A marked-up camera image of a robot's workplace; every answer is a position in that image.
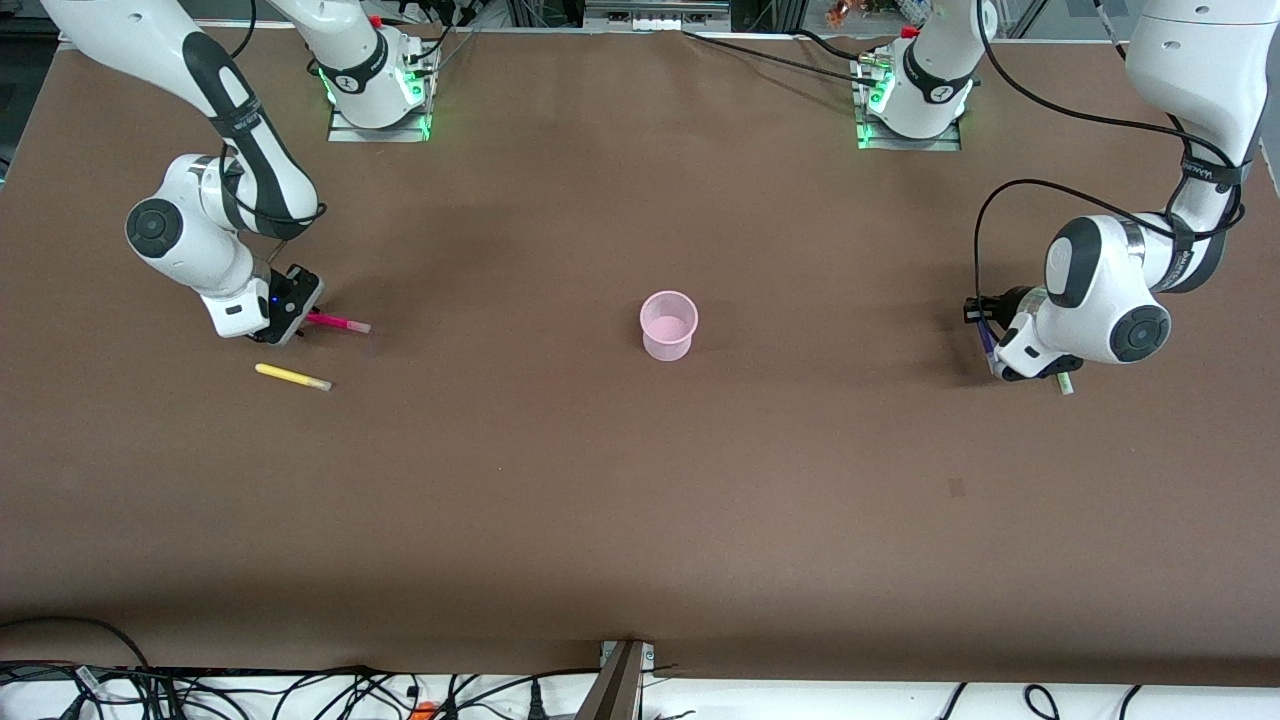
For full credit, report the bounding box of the pink plastic pen holder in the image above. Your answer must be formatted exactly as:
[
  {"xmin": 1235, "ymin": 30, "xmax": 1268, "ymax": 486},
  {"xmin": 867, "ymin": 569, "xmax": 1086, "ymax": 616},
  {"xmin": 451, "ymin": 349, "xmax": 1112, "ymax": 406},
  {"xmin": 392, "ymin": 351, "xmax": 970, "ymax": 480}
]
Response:
[{"xmin": 640, "ymin": 290, "xmax": 699, "ymax": 362}]

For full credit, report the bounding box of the yellow marker pen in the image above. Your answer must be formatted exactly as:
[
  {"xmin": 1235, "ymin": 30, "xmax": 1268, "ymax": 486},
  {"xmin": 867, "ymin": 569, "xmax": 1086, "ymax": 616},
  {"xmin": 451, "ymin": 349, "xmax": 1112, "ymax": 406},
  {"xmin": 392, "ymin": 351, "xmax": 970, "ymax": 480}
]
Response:
[{"xmin": 255, "ymin": 362, "xmax": 333, "ymax": 392}]

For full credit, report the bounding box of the brown table cover sheet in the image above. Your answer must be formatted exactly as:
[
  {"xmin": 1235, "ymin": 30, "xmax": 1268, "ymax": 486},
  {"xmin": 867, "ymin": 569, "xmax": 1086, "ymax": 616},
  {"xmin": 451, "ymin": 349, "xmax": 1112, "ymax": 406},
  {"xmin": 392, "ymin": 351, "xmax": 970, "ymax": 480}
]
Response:
[{"xmin": 0, "ymin": 22, "xmax": 1280, "ymax": 687}]

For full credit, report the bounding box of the white power strip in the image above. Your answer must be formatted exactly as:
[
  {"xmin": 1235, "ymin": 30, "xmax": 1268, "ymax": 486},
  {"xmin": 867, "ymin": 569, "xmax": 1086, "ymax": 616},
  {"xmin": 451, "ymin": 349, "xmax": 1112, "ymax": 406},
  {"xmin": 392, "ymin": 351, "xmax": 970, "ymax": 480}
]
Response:
[{"xmin": 583, "ymin": 0, "xmax": 733, "ymax": 32}]

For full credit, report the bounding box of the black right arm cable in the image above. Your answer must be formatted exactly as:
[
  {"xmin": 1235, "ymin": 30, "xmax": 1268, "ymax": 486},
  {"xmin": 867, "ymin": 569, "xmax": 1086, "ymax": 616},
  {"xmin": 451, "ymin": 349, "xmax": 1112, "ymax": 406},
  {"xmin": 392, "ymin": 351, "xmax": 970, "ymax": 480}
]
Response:
[{"xmin": 218, "ymin": 0, "xmax": 328, "ymax": 263}]

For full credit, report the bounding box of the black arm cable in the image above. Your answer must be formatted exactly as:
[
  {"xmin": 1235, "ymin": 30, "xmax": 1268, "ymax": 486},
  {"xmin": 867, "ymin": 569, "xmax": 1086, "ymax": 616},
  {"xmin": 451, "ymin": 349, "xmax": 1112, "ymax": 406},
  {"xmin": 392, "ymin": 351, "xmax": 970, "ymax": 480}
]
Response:
[
  {"xmin": 218, "ymin": 0, "xmax": 328, "ymax": 263},
  {"xmin": 974, "ymin": 0, "xmax": 1248, "ymax": 303}
]

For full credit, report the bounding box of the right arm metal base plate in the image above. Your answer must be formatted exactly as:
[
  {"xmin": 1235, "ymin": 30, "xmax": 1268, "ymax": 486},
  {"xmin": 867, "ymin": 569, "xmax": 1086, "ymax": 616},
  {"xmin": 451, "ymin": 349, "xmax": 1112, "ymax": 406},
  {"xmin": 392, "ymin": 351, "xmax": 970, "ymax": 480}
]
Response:
[{"xmin": 327, "ymin": 98, "xmax": 434, "ymax": 143}]

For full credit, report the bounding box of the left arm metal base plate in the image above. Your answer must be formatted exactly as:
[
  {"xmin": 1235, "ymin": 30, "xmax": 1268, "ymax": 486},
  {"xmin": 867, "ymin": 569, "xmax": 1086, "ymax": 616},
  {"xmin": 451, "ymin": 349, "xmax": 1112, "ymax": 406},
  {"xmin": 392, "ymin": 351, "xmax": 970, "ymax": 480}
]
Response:
[{"xmin": 855, "ymin": 108, "xmax": 963, "ymax": 153}]

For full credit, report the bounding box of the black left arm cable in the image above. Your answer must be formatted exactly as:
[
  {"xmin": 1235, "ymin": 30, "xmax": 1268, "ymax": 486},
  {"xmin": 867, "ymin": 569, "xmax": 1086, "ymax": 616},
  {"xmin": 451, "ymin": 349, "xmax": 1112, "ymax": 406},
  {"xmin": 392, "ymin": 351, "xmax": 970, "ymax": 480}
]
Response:
[{"xmin": 974, "ymin": 0, "xmax": 1248, "ymax": 303}]

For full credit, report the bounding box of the black cable lying on table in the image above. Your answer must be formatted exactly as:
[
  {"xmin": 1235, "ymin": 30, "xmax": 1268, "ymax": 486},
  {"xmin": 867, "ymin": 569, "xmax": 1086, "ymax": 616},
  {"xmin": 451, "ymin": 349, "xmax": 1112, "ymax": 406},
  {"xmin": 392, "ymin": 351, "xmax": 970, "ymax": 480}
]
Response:
[{"xmin": 683, "ymin": 29, "xmax": 883, "ymax": 87}]

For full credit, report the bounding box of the black cable loop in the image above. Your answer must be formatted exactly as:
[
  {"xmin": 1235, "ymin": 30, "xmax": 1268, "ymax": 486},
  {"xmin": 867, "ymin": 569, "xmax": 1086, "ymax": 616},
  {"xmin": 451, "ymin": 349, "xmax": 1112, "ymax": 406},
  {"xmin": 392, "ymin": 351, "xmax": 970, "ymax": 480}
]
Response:
[{"xmin": 0, "ymin": 616, "xmax": 153, "ymax": 673}]

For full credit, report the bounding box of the metal camera post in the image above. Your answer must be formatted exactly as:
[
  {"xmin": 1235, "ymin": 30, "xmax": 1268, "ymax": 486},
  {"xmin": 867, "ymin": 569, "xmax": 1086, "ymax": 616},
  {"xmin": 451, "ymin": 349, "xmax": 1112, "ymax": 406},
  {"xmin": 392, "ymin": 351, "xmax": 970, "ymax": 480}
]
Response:
[{"xmin": 575, "ymin": 640, "xmax": 657, "ymax": 720}]

